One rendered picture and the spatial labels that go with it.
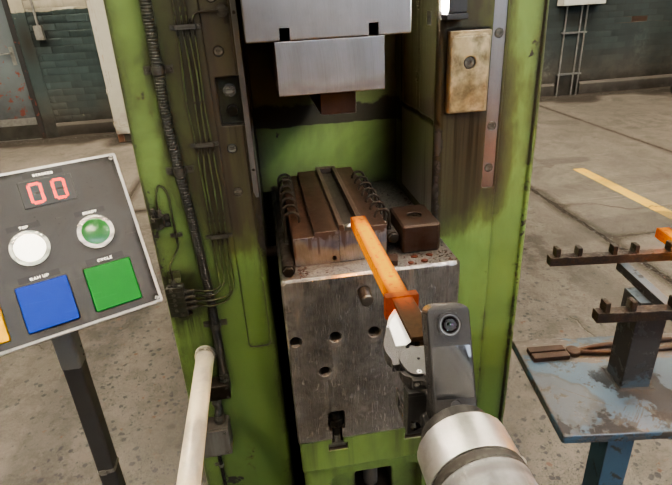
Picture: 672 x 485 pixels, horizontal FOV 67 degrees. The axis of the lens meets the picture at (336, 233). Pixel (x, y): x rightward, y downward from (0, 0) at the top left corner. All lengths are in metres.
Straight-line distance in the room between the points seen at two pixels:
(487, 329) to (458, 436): 1.02
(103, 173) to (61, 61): 6.38
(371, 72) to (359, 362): 0.62
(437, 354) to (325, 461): 0.87
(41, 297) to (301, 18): 0.63
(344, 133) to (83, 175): 0.78
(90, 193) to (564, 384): 1.01
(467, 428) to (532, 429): 1.56
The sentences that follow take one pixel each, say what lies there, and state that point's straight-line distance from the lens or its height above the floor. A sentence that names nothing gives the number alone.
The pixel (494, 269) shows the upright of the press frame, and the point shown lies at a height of 0.76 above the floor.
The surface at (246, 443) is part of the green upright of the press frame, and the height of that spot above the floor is 0.29.
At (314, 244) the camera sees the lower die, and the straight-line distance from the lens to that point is 1.07.
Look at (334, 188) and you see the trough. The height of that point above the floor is 0.99.
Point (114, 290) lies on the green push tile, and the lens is 0.94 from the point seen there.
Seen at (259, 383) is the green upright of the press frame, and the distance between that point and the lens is 1.44.
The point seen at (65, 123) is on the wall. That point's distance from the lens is 7.47.
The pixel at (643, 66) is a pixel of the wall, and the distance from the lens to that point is 8.96.
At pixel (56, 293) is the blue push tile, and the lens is 0.94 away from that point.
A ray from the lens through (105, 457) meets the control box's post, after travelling 1.29.
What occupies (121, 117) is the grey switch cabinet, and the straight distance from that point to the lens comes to 6.61.
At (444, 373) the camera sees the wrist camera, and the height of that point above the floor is 1.08.
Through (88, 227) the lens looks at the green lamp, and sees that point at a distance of 0.95.
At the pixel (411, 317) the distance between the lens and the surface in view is 0.65.
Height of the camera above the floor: 1.43
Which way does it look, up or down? 25 degrees down
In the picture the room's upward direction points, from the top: 3 degrees counter-clockwise
